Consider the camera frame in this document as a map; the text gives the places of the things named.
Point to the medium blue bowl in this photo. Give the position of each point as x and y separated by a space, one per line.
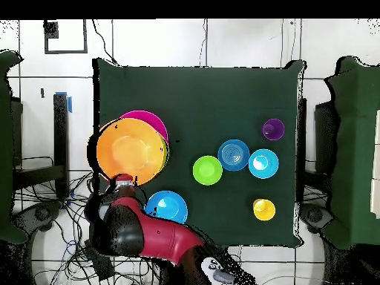
169 206

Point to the green cloth covered side table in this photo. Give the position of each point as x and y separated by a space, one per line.
6 148
356 148

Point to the large orange bowl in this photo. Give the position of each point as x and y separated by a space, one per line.
130 151

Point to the large pink bowl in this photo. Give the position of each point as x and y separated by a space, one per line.
148 117

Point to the large green bowl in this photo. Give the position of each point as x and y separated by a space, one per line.
165 151

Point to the black square floor frame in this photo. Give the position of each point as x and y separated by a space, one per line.
51 29

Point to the dark grey chair base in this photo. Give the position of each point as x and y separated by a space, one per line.
314 215
38 215

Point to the dark green tablecloth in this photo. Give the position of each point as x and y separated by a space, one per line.
222 98

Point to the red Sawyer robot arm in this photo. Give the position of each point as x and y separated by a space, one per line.
166 237

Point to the small green bowl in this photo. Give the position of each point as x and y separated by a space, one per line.
207 170

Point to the blue tape strip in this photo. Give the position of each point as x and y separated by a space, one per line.
70 104

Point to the purple cup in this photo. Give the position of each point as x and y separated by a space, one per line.
273 129

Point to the black metal frame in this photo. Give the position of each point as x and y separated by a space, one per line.
61 133

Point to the black power box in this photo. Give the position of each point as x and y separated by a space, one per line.
101 264

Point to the small light blue bowl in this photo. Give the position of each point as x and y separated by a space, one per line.
263 164

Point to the dark blue bowl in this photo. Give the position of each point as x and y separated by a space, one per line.
234 155

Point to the yellow cup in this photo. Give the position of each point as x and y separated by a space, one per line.
264 210

